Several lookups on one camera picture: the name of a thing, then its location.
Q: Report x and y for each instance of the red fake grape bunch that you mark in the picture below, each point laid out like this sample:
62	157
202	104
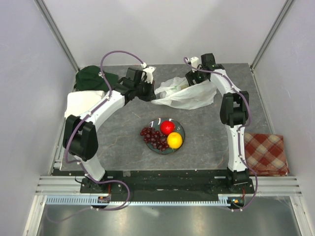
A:
155	138

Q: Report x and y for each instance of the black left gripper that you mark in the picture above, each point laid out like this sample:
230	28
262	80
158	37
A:
150	96

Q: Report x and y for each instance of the dark green baseball cap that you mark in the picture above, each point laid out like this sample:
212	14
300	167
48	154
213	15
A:
90	78

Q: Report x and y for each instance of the white plastic bag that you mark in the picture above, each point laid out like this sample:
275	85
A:
177	93

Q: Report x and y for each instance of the red plaid cloth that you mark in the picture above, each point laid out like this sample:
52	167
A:
265	154

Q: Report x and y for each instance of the light blue cable duct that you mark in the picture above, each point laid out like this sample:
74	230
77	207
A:
90	200

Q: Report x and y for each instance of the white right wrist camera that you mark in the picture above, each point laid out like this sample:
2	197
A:
194	62

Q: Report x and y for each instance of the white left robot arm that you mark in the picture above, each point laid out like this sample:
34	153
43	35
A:
80	133

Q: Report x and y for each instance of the aluminium frame rail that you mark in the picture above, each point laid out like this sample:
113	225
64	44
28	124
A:
263	186

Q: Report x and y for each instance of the yellow fake lemon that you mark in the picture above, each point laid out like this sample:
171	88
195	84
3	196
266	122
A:
174	140

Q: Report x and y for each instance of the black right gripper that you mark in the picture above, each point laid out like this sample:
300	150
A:
191	76

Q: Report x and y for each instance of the red fake apple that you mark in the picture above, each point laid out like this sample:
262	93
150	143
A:
167	127

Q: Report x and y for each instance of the blue ceramic plate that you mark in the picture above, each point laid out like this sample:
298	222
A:
178	128

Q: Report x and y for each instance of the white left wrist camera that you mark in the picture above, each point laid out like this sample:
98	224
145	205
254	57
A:
147	74

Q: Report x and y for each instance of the white folded towel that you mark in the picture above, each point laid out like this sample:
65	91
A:
79	102

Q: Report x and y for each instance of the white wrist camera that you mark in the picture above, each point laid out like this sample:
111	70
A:
147	74
194	62

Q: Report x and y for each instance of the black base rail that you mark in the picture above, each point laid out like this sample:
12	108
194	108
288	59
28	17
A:
207	181

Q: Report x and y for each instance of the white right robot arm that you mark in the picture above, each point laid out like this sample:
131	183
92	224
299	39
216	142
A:
235	114

